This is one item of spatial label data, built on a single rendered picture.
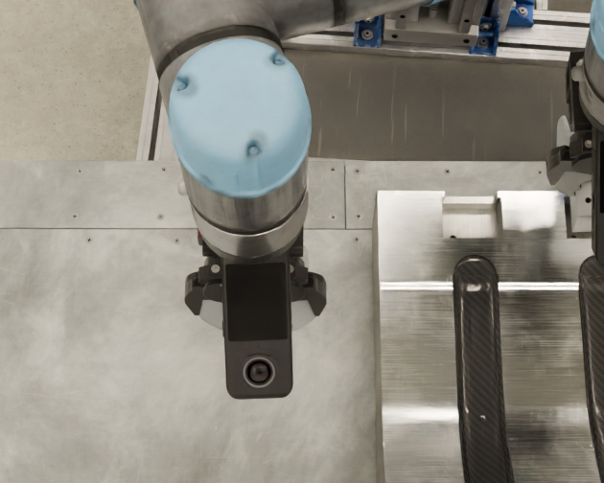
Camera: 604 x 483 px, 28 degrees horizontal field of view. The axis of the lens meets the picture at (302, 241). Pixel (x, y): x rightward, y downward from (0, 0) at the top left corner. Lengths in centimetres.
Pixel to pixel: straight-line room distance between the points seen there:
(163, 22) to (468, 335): 46
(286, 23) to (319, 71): 118
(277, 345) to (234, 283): 5
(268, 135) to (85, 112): 151
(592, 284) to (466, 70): 89
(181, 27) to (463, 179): 54
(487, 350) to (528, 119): 89
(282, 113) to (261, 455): 51
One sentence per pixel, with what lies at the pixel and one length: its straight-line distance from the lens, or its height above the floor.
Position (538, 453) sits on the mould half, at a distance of 101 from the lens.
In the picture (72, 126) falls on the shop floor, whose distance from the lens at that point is 212.
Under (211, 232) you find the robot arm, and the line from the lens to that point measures 74.
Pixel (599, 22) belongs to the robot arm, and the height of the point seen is 127.
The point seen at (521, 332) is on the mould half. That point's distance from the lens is 104.
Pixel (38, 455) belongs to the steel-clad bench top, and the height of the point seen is 80.
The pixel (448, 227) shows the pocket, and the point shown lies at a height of 86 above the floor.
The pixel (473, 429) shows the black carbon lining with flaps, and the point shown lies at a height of 88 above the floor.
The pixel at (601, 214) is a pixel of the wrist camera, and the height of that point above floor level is 108.
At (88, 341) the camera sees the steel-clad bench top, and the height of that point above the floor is 80.
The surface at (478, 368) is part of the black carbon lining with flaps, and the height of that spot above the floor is 88.
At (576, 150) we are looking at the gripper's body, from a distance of 91.
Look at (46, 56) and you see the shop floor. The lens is 220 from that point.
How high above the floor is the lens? 187
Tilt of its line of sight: 69 degrees down
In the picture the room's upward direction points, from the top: straight up
